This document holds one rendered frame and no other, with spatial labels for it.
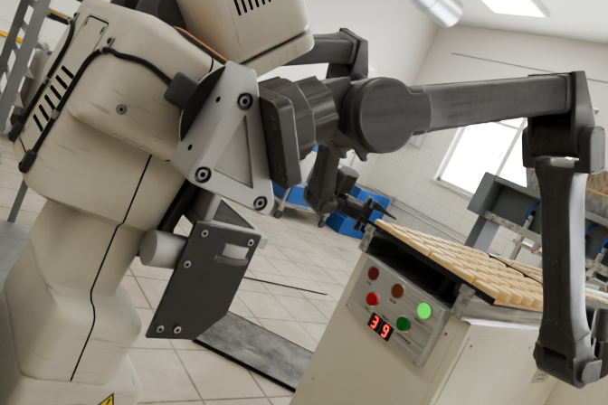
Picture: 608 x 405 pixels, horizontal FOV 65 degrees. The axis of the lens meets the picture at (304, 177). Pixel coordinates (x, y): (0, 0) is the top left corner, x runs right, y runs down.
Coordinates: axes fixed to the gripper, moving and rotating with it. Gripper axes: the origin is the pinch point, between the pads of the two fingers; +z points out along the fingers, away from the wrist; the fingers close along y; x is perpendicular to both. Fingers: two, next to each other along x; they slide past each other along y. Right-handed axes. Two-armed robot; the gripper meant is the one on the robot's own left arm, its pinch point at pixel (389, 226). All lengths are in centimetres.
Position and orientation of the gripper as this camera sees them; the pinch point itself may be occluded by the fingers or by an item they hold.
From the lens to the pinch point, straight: 141.4
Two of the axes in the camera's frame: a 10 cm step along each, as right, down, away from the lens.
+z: 8.9, 4.5, -0.5
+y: -4.4, 8.9, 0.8
